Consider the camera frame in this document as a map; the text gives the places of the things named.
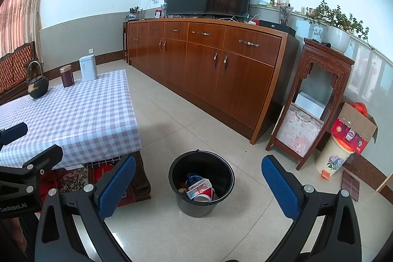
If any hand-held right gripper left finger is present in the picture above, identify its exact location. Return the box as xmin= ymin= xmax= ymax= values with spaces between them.
xmin=34 ymin=154 xmax=137 ymax=262

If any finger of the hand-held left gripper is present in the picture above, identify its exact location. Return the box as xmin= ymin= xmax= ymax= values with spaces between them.
xmin=21 ymin=144 xmax=64 ymax=177
xmin=0 ymin=122 xmax=29 ymax=148

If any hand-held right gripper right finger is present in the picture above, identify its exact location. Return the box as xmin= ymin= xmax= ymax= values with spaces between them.
xmin=261 ymin=155 xmax=363 ymax=262

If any red paper cup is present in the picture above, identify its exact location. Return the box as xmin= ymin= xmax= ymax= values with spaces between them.
xmin=193 ymin=186 xmax=219 ymax=203

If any navy blue cloth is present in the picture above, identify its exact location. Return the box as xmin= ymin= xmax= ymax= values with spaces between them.
xmin=185 ymin=173 xmax=201 ymax=188

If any red and white packet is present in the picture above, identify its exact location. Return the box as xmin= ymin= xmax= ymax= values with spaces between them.
xmin=186 ymin=178 xmax=212 ymax=201

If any black plastic bucket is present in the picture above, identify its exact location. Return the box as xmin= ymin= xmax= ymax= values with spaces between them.
xmin=168 ymin=150 xmax=236 ymax=218

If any red bag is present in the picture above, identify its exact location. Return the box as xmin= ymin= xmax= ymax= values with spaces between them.
xmin=92 ymin=164 xmax=116 ymax=183

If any patterned red rug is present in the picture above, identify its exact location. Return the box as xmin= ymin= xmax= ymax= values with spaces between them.
xmin=39 ymin=165 xmax=136 ymax=211

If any checked tablecloth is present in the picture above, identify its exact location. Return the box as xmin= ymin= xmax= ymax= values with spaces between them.
xmin=0 ymin=69 xmax=142 ymax=171

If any black iron teapot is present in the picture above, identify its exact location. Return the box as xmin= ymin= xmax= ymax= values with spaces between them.
xmin=26 ymin=61 xmax=50 ymax=100

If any floral gift bag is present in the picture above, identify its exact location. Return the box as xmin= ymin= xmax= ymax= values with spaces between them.
xmin=276 ymin=102 xmax=325 ymax=157

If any cream floral waste bin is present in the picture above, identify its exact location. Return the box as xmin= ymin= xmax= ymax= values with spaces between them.
xmin=314 ymin=133 xmax=354 ymax=181

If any wooden upholstered sofa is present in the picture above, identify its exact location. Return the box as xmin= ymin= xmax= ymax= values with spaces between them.
xmin=0 ymin=41 xmax=39 ymax=97

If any brown tile sample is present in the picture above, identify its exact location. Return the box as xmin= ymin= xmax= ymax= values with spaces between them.
xmin=340 ymin=169 xmax=360 ymax=201

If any maroon canister with gold lid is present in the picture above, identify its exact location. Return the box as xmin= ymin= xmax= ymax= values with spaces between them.
xmin=59 ymin=65 xmax=75 ymax=88

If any cardboard box with red print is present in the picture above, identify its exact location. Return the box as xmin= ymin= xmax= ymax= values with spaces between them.
xmin=330 ymin=97 xmax=379 ymax=155

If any light blue tin box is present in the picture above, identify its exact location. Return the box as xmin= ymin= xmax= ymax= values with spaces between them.
xmin=79 ymin=55 xmax=98 ymax=81

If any orange plastic bag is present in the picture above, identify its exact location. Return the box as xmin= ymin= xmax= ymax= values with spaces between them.
xmin=351 ymin=101 xmax=368 ymax=115

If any carved wooden plant stand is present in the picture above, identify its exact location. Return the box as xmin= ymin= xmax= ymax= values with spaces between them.
xmin=265 ymin=38 xmax=355 ymax=171

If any pink patterned curtain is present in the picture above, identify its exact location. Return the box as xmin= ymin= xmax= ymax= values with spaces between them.
xmin=0 ymin=0 xmax=55 ymax=57

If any small wooden side table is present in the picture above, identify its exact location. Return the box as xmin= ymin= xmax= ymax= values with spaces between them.
xmin=122 ymin=21 xmax=129 ymax=63

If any brown wooden sideboard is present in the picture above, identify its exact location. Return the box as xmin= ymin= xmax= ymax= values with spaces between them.
xmin=126 ymin=18 xmax=300 ymax=145

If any green plant in white pot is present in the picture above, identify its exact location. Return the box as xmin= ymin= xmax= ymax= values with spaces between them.
xmin=304 ymin=0 xmax=375 ymax=54

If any black set-top box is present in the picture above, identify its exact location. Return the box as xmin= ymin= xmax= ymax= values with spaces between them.
xmin=259 ymin=19 xmax=297 ymax=37

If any small potted plant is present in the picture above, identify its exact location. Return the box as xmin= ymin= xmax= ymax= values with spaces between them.
xmin=125 ymin=6 xmax=143 ymax=21

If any tall glass vase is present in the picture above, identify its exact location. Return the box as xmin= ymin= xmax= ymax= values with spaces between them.
xmin=278 ymin=3 xmax=294 ymax=26

